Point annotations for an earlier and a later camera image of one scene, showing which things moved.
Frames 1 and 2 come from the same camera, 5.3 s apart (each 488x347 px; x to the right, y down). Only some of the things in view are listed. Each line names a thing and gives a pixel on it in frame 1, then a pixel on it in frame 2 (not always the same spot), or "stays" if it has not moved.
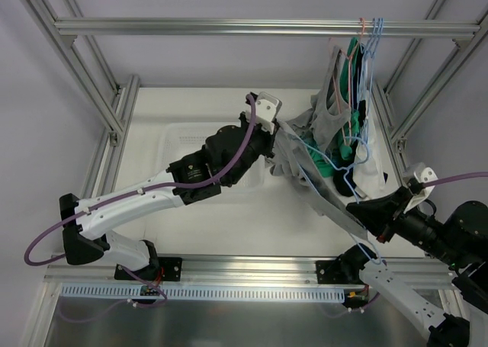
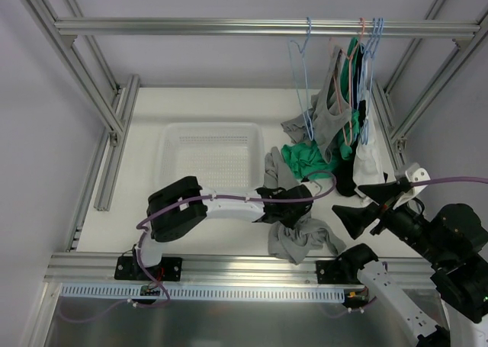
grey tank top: x=287 y=157 → x=294 y=244
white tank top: x=369 y=175 stays
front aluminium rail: x=212 y=271 stays
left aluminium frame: x=102 y=178 stays
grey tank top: x=329 y=108 stays
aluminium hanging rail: x=69 y=28 stays
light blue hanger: x=337 y=168 → x=300 y=82
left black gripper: x=267 y=142 → x=284 y=204
